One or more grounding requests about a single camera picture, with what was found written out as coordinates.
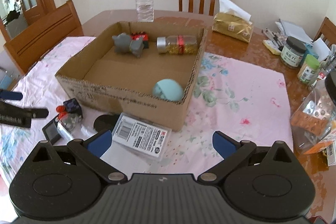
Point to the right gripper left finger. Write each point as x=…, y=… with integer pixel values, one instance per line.
x=88, y=153

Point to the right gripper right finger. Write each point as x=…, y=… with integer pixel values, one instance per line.
x=235, y=155

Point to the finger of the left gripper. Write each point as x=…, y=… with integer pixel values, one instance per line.
x=39, y=113
x=9, y=95

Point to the black digital timer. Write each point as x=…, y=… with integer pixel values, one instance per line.
x=50, y=131

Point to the clear plastic jar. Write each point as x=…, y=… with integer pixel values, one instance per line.
x=70, y=127

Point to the dark blue toy train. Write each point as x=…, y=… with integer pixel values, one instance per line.
x=72, y=106

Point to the clear labelled card case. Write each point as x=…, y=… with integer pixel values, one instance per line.
x=141, y=136

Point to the teal round ball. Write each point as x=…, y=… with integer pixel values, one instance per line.
x=168, y=89

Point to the grey toy elephant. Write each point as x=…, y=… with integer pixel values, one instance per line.
x=124, y=43

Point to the jar of gold capsules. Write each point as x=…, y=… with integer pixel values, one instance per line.
x=178, y=45

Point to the wooden chair left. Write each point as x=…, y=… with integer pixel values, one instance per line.
x=29, y=46

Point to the large clear jar black lid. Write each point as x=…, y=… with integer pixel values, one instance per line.
x=313, y=123

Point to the orange medicine box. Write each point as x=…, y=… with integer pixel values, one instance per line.
x=327, y=149

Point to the open cardboard box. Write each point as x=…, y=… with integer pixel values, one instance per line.
x=104, y=80

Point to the green lid small bottle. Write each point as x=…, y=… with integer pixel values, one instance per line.
x=308, y=69

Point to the black lid glass jar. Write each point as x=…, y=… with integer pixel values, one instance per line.
x=293, y=52

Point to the gold tissue pack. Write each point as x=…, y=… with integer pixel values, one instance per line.
x=233, y=21

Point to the stack of papers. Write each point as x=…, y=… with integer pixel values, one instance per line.
x=293, y=30

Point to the wooden chair far right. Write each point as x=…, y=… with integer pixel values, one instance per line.
x=327, y=32

